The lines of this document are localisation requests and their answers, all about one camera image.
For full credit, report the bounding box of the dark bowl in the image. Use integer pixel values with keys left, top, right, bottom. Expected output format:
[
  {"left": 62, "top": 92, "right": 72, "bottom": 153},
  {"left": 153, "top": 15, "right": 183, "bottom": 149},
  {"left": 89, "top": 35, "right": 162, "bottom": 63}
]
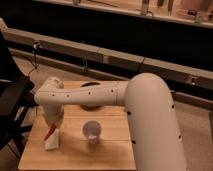
[{"left": 80, "top": 82, "right": 102, "bottom": 111}]

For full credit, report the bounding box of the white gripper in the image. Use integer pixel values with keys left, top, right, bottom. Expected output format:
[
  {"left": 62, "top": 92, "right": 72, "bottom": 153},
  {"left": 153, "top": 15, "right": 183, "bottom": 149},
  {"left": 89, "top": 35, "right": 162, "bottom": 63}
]
[{"left": 43, "top": 105, "right": 64, "bottom": 128}]

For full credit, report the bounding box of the white sponge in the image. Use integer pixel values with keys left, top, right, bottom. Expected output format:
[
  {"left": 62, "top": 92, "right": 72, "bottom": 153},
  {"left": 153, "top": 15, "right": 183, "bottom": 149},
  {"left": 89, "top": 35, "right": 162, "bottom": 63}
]
[{"left": 44, "top": 129, "right": 59, "bottom": 150}]

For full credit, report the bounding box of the black cable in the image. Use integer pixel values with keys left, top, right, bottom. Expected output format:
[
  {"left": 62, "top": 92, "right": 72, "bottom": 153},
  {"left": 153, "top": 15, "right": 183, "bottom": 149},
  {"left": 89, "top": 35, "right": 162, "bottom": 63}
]
[{"left": 27, "top": 42, "right": 41, "bottom": 81}]

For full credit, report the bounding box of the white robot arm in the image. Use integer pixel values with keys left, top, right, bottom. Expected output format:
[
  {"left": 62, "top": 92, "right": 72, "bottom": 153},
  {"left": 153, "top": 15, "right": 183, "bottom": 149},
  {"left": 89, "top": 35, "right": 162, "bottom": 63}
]
[{"left": 34, "top": 73, "right": 188, "bottom": 171}]

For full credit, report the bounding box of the wooden table board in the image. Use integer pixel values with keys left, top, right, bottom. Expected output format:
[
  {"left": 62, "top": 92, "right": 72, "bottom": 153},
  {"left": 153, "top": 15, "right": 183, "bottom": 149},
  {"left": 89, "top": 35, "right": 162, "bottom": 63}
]
[{"left": 17, "top": 79, "right": 137, "bottom": 171}]

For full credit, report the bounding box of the red pepper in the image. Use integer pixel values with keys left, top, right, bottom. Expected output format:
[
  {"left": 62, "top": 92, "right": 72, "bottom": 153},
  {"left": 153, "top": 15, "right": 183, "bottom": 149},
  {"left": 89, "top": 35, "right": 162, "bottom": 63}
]
[{"left": 44, "top": 123, "right": 56, "bottom": 141}]

